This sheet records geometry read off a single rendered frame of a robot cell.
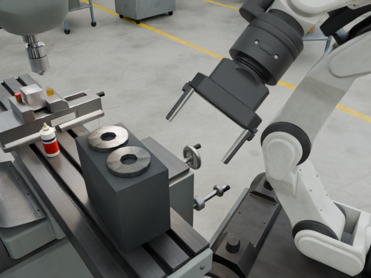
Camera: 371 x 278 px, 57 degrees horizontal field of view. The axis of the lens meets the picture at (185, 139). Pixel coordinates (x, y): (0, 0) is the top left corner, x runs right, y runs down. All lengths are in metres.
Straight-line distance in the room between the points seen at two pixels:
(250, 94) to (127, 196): 0.32
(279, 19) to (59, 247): 0.90
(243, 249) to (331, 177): 1.46
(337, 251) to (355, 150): 1.81
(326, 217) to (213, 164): 1.43
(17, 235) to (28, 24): 0.56
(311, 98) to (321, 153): 1.85
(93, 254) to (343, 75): 0.68
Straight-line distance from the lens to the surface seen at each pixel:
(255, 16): 0.53
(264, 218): 1.34
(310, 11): 0.52
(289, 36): 0.51
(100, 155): 0.75
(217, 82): 0.50
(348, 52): 0.83
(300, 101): 0.94
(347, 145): 2.94
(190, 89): 0.50
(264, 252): 1.27
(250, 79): 0.50
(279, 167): 1.00
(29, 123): 1.17
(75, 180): 0.99
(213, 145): 2.66
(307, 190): 1.09
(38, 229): 1.07
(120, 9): 5.79
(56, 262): 1.18
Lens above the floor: 1.57
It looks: 35 degrees down
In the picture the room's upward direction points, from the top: straight up
